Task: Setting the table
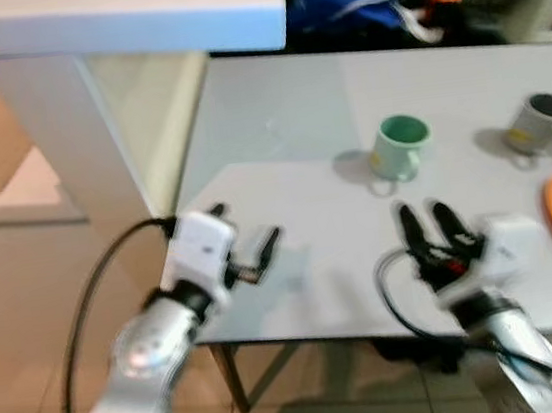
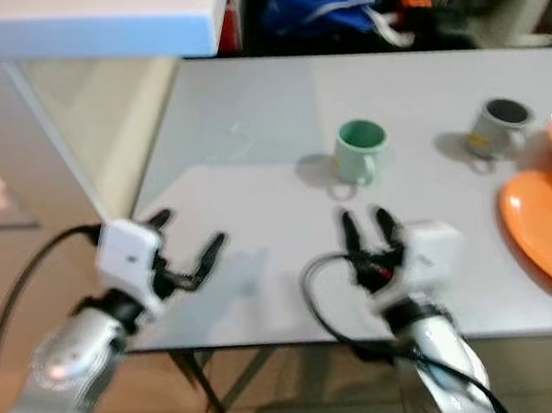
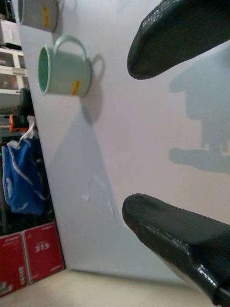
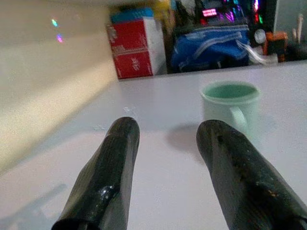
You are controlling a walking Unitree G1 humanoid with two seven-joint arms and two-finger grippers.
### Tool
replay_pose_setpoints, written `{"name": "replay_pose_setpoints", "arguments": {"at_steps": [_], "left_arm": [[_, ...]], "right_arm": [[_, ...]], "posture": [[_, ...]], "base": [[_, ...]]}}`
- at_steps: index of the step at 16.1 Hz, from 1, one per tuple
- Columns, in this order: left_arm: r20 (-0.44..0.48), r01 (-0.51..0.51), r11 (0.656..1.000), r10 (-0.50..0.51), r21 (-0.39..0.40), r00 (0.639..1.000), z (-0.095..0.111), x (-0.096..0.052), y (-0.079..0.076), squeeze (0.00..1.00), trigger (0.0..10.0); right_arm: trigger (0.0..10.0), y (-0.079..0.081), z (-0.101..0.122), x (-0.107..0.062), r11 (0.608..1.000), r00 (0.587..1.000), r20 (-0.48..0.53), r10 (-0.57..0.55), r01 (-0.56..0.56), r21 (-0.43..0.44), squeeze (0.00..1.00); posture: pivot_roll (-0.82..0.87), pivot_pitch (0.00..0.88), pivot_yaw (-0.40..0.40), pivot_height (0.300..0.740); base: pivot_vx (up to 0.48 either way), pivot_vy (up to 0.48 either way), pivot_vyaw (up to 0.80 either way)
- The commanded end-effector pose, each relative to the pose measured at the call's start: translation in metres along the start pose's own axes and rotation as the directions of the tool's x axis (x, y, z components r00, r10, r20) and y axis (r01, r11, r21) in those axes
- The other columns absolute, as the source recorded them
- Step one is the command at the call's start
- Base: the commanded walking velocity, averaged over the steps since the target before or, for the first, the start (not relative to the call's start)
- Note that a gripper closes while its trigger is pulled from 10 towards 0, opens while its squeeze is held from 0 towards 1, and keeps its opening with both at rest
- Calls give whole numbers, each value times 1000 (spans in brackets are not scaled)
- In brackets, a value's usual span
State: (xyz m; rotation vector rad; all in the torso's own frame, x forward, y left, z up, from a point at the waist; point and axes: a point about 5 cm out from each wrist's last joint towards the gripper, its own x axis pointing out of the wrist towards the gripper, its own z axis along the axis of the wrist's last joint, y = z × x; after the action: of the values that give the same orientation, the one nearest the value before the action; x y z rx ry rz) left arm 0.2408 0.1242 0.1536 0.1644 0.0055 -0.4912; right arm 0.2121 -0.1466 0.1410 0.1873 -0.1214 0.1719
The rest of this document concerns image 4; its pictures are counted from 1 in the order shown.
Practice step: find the red and white cardboard box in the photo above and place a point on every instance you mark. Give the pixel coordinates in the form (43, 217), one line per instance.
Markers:
(134, 48)

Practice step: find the mint green enamel mug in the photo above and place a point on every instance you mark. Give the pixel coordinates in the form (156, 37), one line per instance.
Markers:
(230, 103)

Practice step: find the light blue flat box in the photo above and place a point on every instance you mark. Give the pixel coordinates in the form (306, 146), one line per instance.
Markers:
(132, 13)

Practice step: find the computer tower with coloured lights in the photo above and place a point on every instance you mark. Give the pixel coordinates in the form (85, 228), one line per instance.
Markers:
(230, 12)

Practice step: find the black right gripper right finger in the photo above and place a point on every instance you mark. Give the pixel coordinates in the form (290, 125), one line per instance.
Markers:
(242, 177)

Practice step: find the orange and black device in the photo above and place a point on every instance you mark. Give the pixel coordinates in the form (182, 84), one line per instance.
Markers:
(275, 44)

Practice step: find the blue fabric bag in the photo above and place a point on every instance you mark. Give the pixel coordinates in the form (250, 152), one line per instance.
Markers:
(211, 48)

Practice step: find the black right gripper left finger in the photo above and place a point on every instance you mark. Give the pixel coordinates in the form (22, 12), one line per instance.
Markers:
(105, 172)

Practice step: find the clear plastic tube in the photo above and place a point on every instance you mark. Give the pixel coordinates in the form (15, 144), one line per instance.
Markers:
(254, 56)

